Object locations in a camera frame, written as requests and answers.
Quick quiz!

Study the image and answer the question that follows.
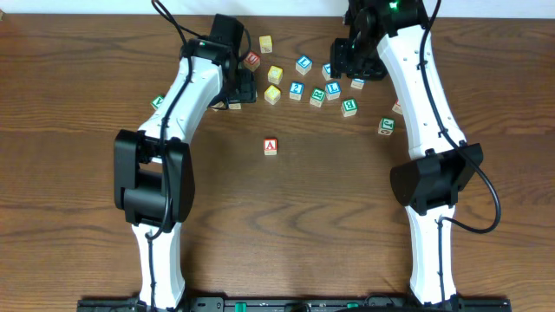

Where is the blue 2 block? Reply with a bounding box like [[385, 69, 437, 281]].
[[290, 81, 304, 101]]

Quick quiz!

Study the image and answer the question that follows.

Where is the red A block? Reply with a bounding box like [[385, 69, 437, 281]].
[[264, 139, 278, 156]]

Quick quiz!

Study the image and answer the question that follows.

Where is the red I block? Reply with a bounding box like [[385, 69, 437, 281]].
[[228, 103, 242, 110]]

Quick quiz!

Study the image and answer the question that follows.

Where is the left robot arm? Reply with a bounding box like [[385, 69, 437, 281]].
[[114, 14, 257, 311]]

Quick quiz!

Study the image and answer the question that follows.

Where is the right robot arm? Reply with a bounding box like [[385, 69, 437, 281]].
[[330, 1, 484, 311]]

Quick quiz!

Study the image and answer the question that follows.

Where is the blue 5 block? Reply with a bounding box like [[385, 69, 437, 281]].
[[350, 79, 365, 90]]

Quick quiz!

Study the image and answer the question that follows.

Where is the red U block left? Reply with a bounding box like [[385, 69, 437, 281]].
[[243, 51, 261, 72]]

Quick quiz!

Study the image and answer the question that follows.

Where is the red u block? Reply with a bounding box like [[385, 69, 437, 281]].
[[392, 101, 402, 114], [243, 51, 261, 72]]

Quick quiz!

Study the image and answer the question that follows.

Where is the yellow S block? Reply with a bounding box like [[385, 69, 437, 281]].
[[264, 85, 281, 105]]

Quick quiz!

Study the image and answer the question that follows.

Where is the yellow C block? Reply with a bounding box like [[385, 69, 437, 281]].
[[267, 65, 284, 85]]

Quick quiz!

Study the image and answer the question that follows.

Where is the blue P block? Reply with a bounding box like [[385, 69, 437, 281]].
[[322, 63, 331, 81]]

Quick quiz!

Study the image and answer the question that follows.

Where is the blue L block lower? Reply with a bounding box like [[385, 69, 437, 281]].
[[325, 81, 341, 101]]

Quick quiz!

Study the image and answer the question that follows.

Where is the blue l block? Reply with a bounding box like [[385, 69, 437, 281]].
[[296, 55, 313, 75], [325, 81, 341, 101]]

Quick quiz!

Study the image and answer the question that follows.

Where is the yellow block top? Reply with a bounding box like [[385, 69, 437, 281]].
[[259, 36, 273, 54]]

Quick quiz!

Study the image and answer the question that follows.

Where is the green B block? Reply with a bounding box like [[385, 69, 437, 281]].
[[341, 98, 358, 117]]

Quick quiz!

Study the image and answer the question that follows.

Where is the blue L block upper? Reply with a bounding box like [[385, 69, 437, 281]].
[[296, 55, 313, 75]]

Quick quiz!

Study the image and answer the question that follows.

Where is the green R block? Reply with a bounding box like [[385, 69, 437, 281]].
[[310, 88, 326, 107]]

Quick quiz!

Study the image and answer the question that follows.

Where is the red U block right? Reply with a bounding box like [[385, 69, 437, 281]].
[[392, 101, 402, 114]]

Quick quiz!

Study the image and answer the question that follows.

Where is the green J block right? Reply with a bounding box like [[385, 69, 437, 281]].
[[377, 117, 395, 136]]

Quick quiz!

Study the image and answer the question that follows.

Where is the green V block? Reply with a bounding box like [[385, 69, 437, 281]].
[[151, 95, 164, 110]]

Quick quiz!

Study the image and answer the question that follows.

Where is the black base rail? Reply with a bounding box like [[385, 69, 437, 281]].
[[76, 295, 513, 312]]

